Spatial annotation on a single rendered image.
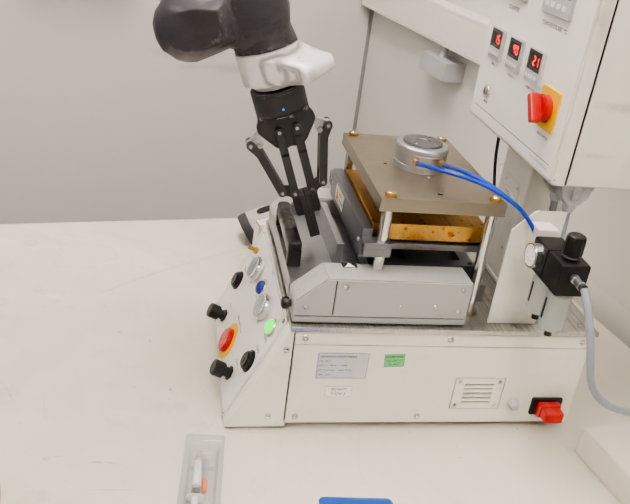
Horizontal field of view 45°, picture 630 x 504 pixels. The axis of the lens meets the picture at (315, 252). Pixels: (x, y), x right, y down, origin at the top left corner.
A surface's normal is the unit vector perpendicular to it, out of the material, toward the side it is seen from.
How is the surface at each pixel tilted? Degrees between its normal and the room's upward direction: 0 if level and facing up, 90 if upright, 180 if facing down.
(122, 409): 0
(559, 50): 90
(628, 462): 0
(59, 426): 0
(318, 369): 90
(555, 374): 90
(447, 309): 90
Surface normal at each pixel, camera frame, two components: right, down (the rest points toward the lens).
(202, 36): -0.06, 0.48
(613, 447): 0.12, -0.89
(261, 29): 0.18, 0.66
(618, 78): 0.15, 0.46
